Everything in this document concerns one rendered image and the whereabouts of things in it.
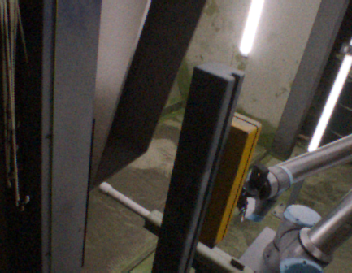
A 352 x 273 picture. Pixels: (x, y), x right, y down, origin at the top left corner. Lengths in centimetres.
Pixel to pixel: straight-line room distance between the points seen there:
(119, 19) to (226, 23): 228
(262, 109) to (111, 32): 238
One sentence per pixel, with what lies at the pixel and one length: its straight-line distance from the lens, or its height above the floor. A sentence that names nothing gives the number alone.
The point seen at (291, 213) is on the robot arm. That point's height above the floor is 91.
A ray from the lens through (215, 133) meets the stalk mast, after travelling 57.
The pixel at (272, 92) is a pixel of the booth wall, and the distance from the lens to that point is 377.
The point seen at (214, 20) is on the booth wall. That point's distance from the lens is 395.
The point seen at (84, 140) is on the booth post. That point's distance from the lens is 115.
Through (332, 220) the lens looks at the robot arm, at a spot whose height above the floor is 105.
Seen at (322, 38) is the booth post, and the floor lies 123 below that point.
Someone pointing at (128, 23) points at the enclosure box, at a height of 143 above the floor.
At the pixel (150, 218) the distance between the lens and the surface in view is 102.
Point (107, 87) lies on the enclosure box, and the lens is 182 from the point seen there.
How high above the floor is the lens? 181
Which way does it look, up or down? 29 degrees down
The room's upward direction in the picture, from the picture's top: 12 degrees clockwise
